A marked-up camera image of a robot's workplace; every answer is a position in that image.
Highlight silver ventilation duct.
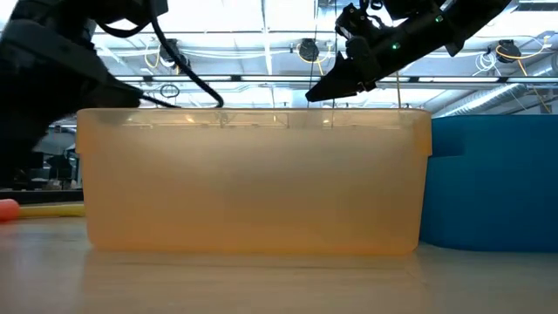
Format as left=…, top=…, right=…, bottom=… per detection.
left=431, top=82, right=558, bottom=119

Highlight black left camera cable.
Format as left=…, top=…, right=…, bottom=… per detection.
left=93, top=0, right=226, bottom=110

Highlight thin yellow marker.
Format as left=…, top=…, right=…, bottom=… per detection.
left=17, top=203, right=86, bottom=219

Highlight orange translucent plastic bin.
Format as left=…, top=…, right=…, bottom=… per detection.
left=74, top=107, right=433, bottom=256

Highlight orange highlighter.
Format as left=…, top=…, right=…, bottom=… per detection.
left=0, top=199, right=21, bottom=223

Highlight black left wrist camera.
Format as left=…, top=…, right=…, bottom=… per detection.
left=93, top=0, right=169, bottom=26

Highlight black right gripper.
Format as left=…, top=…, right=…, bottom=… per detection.
left=304, top=2, right=457, bottom=104

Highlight long ceiling light bar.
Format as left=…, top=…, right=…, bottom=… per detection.
left=112, top=74, right=558, bottom=84

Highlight yellow hanging cable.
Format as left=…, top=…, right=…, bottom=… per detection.
left=394, top=69, right=403, bottom=110

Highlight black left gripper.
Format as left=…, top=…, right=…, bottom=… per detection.
left=0, top=0, right=145, bottom=188

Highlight black ceiling cable reel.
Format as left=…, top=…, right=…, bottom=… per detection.
left=495, top=38, right=523, bottom=64
left=158, top=38, right=193, bottom=75
left=297, top=38, right=322, bottom=64

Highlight black cable loop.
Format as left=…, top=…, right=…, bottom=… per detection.
left=159, top=83, right=181, bottom=99

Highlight thin black hanging cable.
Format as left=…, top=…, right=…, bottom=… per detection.
left=306, top=0, right=320, bottom=88

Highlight teal plastic bin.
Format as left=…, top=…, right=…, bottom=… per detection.
left=418, top=114, right=558, bottom=254

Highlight dark background desks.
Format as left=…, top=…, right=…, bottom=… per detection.
left=30, top=126, right=84, bottom=207

